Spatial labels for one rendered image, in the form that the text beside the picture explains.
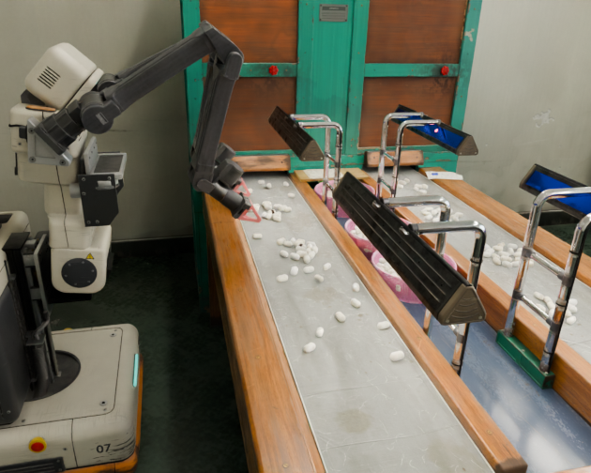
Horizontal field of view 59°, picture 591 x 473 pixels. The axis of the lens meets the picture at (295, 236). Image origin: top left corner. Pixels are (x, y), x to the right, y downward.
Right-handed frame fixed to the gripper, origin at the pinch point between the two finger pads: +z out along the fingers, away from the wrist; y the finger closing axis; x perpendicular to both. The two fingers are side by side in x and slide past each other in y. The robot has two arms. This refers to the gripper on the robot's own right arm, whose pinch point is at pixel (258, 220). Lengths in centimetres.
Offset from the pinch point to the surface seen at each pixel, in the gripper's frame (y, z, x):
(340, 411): -78, 10, 6
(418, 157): 76, 73, -58
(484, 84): 162, 123, -130
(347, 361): -63, 16, 1
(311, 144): 3.0, -1.8, -29.7
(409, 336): -59, 27, -12
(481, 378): -67, 45, -16
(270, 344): -56, 1, 11
